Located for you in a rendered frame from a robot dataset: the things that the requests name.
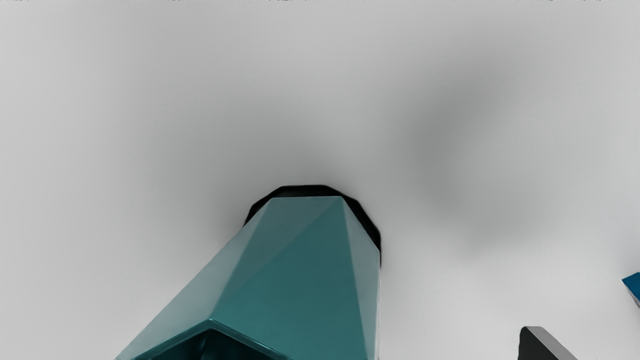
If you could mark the blue block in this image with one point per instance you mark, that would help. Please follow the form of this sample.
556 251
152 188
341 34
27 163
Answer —
633 286

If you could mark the teal faceted mug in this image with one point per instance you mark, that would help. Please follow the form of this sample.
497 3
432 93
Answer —
295 280

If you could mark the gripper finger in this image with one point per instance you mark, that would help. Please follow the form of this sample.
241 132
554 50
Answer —
540 347

